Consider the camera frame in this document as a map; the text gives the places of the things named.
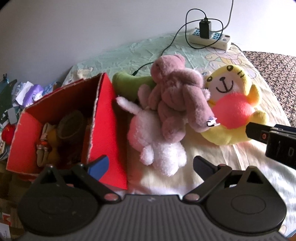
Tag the dark patterned blanket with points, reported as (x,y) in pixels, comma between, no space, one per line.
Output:
(277,76)

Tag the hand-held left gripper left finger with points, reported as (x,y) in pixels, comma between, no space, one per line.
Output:
(99,165)

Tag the red plush toy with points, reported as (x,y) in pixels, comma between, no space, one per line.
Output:
(8,135)

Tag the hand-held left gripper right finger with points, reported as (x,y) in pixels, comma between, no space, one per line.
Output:
(202,165)

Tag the printed bedsheet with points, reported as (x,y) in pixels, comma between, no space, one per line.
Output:
(242,157)

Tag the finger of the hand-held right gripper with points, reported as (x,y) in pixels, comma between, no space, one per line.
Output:
(285,128)
(256,132)

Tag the beige plush toy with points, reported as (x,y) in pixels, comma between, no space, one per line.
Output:
(42,143)

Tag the green plush toy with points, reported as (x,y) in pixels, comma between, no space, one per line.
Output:
(129,83)

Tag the white power strip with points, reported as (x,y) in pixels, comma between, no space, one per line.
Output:
(222,41)

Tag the white plush rabbit blue ears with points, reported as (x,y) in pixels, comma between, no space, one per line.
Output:
(157,143)

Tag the mauve plush elephant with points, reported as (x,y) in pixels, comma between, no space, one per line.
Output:
(175,92)

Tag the grey rectangular case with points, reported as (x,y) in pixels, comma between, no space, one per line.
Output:
(12,115)

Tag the black charger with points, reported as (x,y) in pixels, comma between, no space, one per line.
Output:
(205,29)

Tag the yellow plush cat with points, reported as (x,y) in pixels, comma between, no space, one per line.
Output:
(231,78)

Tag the purple tissue packet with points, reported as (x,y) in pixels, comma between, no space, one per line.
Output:
(34,91)

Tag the red cardboard box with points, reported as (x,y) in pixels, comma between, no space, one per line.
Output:
(108,129)

